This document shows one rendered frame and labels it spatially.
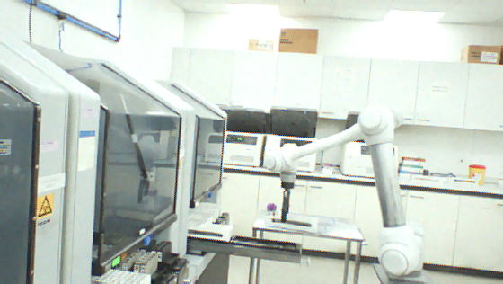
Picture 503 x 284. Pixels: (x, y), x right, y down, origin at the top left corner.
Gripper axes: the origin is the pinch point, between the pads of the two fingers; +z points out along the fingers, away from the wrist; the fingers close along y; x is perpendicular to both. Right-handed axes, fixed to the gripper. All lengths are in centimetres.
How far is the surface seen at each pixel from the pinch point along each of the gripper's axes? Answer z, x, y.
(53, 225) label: -27, 35, -147
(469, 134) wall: -56, -178, 271
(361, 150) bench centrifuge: -30, -54, 203
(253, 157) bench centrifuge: -13, 58, 192
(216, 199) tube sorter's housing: -1.6, 46.3, 17.3
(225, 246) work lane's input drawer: 8.0, 23.1, -41.5
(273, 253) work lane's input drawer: 8.6, -0.2, -40.0
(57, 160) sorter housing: -41, 35, -147
